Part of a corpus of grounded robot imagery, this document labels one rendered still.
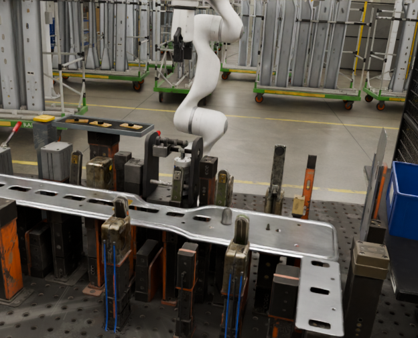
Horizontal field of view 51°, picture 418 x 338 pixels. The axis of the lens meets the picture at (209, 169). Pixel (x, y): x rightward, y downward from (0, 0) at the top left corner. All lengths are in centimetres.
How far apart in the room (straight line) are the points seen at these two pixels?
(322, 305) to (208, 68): 111
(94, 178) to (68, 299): 41
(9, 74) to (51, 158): 420
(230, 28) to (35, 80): 410
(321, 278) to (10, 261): 93
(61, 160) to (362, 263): 105
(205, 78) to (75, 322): 104
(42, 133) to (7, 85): 399
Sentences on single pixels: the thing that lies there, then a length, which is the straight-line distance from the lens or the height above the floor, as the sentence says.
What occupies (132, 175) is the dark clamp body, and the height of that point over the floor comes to 104.
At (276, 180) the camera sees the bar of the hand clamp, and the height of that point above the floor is 110.
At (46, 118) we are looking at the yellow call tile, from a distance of 185.
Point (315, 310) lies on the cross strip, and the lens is 103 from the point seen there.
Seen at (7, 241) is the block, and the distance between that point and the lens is 147.
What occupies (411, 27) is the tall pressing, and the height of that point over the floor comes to 146.
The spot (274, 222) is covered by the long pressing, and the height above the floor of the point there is 100.
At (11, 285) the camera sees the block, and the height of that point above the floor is 76.
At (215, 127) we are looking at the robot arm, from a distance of 180.
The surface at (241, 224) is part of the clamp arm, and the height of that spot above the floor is 110.
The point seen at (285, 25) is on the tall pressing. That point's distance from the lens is 824.
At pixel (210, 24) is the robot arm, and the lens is 184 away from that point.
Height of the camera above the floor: 161
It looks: 20 degrees down
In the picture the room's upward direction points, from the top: 3 degrees clockwise
